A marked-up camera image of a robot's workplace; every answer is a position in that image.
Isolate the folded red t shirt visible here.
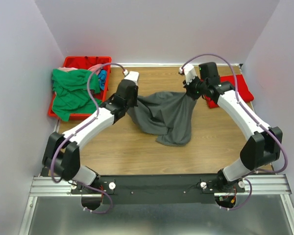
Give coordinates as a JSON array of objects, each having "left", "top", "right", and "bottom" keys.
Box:
[{"left": 205, "top": 74, "right": 254, "bottom": 109}]

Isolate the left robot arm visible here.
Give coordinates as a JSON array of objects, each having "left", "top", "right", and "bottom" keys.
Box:
[{"left": 42, "top": 71, "right": 139, "bottom": 193}]

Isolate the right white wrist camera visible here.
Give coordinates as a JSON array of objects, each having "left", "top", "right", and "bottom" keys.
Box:
[{"left": 178, "top": 64, "right": 197, "bottom": 86}]

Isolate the blue t shirt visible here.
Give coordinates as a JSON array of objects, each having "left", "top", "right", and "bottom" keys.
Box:
[{"left": 97, "top": 70, "right": 107, "bottom": 91}]

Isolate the grey t shirt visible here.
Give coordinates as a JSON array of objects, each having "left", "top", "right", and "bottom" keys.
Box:
[{"left": 127, "top": 92, "right": 197, "bottom": 146}]

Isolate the green t shirt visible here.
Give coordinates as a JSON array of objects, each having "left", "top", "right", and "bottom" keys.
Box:
[{"left": 51, "top": 69, "right": 101, "bottom": 121}]

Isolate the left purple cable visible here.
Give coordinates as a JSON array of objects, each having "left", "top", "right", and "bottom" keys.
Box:
[{"left": 49, "top": 62, "right": 128, "bottom": 183}]

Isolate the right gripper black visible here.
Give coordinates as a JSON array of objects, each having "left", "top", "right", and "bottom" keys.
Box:
[{"left": 182, "top": 74, "right": 207, "bottom": 101}]

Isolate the aluminium frame rail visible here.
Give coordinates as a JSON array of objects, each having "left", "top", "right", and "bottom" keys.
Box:
[{"left": 18, "top": 119, "right": 294, "bottom": 235}]

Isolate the pink t shirt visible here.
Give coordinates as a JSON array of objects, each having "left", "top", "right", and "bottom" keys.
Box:
[{"left": 57, "top": 64, "right": 102, "bottom": 75}]

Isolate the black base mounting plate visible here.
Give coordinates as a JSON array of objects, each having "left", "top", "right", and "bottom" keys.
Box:
[{"left": 71, "top": 173, "right": 245, "bottom": 205}]

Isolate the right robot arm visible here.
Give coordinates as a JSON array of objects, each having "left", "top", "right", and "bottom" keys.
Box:
[{"left": 179, "top": 62, "right": 283, "bottom": 192}]

